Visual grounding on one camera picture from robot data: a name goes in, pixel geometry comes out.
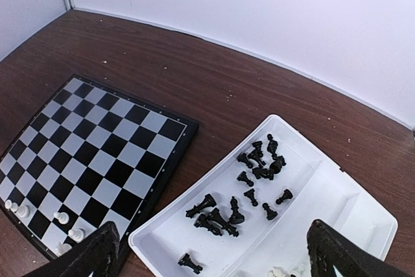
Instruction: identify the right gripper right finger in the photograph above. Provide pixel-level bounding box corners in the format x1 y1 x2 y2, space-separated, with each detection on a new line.
307 219 408 277

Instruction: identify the black chess pieces lower cluster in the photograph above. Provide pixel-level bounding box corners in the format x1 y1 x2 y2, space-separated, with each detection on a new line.
185 193 239 237

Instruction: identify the white plastic tray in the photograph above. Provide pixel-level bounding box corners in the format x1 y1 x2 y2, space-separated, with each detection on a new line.
129 115 398 276

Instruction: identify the black chess pieces cluster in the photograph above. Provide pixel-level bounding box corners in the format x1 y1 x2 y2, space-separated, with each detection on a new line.
236 134 286 207
185 193 239 237

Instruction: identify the black chess piece lone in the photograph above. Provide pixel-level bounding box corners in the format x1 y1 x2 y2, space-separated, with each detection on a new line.
178 253 203 274

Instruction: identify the white chess pieces pile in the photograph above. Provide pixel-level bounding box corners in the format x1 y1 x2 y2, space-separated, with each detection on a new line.
266 265 305 277

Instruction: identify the white chess pawn piece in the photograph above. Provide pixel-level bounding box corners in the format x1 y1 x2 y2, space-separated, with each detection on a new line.
68 228 85 243

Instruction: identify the black chess pieces upper cluster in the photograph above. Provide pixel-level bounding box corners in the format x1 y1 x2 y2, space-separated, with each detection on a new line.
236 134 286 207

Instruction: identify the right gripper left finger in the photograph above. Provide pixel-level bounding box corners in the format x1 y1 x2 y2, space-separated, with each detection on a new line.
26 221 120 277

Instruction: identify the black white chessboard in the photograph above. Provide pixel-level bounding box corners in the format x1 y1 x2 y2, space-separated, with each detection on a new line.
1 75 198 259

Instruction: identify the white chess knight piece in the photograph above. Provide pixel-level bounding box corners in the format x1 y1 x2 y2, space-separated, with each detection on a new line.
54 242 72 256

